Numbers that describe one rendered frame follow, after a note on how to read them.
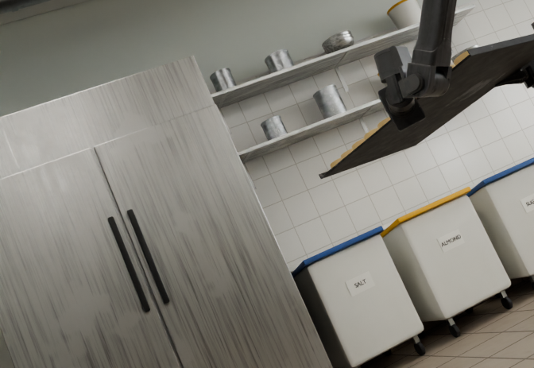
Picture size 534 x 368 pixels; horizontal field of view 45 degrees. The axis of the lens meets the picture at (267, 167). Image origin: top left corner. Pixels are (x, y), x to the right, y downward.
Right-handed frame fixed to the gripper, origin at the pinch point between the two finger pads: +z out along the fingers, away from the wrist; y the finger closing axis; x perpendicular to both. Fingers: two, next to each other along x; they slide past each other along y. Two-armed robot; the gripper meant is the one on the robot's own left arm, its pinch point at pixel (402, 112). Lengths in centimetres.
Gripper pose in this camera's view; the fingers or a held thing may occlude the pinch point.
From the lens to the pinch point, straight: 153.9
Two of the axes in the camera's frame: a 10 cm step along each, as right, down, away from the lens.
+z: 2.3, 1.1, 9.7
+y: 4.4, 8.8, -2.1
